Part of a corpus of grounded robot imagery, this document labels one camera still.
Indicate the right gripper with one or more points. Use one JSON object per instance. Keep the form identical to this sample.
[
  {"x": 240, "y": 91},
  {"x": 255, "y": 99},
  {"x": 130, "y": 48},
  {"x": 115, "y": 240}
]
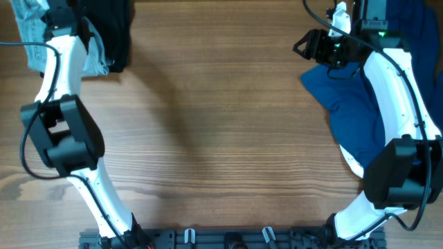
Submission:
[{"x": 315, "y": 41}]

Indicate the light blue denim shorts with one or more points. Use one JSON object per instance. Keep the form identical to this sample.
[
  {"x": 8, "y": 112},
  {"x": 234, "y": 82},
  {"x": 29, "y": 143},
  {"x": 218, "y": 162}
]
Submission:
[{"x": 28, "y": 14}]

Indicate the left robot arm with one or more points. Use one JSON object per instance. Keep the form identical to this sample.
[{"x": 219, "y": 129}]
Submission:
[{"x": 65, "y": 135}]

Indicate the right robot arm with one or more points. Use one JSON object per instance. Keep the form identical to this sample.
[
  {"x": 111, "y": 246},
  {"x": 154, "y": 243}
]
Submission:
[{"x": 372, "y": 60}]

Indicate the dark blue garment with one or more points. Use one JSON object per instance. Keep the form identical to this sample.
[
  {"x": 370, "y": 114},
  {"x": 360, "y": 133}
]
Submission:
[{"x": 354, "y": 116}]

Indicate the folded black garment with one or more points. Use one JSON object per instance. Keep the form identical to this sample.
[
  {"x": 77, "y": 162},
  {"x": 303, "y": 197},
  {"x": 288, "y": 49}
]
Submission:
[{"x": 102, "y": 26}]

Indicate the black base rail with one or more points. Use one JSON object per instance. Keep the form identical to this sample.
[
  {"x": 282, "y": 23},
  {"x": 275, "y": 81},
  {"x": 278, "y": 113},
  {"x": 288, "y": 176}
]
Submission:
[{"x": 265, "y": 238}]

